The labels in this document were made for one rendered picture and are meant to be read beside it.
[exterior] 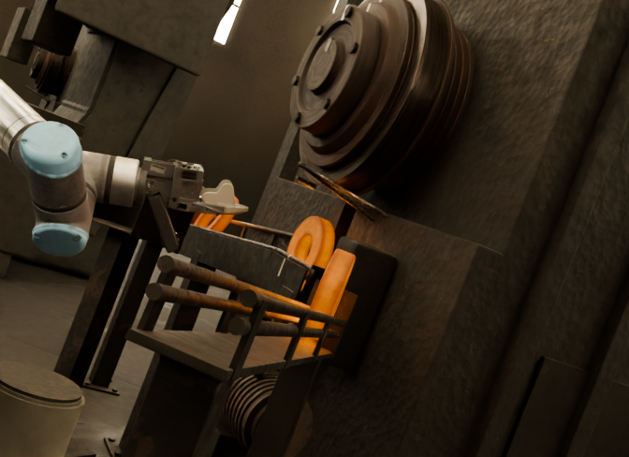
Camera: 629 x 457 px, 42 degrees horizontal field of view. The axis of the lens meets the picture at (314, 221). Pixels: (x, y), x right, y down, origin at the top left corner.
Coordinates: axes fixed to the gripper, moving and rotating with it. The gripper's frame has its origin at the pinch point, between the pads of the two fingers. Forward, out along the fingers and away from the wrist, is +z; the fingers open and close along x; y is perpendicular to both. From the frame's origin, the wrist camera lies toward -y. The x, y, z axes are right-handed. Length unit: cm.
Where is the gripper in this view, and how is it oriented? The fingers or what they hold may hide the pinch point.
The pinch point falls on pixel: (241, 212)
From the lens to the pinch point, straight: 157.9
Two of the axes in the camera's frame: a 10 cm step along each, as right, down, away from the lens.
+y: 2.0, -9.6, -2.0
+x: -1.7, -2.4, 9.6
